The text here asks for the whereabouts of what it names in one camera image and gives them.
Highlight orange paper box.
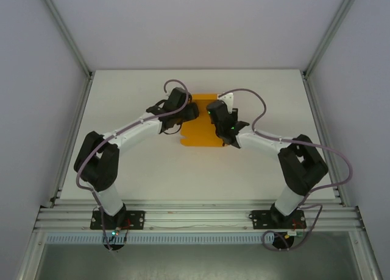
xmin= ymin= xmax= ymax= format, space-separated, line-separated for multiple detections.
xmin=179 ymin=93 xmax=226 ymax=149

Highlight grey metal panel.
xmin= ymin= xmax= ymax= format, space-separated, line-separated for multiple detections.
xmin=16 ymin=231 xmax=383 ymax=280

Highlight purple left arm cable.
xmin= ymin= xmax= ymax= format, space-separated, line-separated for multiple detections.
xmin=75 ymin=79 xmax=189 ymax=251

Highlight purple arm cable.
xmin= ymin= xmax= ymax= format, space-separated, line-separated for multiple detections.
xmin=216 ymin=88 xmax=354 ymax=251
xmin=75 ymin=79 xmax=189 ymax=251

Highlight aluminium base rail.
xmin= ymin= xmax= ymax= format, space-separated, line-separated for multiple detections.
xmin=34 ymin=200 xmax=366 ymax=232

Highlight aluminium side frame rail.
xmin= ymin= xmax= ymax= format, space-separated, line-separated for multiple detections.
xmin=302 ymin=72 xmax=351 ymax=207
xmin=39 ymin=74 xmax=94 ymax=208

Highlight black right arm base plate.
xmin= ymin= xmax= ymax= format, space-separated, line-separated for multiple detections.
xmin=249 ymin=209 xmax=307 ymax=231

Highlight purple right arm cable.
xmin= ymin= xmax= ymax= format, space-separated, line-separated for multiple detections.
xmin=216 ymin=88 xmax=354 ymax=251

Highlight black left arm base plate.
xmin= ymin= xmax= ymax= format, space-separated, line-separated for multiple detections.
xmin=90 ymin=210 xmax=146 ymax=231

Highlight slotted cable duct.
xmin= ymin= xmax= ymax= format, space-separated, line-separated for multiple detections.
xmin=44 ymin=233 xmax=307 ymax=245

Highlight aluminium upright frame post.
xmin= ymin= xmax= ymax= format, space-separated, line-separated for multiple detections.
xmin=303 ymin=0 xmax=363 ymax=80
xmin=37 ymin=0 xmax=94 ymax=80

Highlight black cable grommet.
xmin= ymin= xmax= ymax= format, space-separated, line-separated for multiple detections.
xmin=272 ymin=233 xmax=295 ymax=252
xmin=103 ymin=242 xmax=126 ymax=252

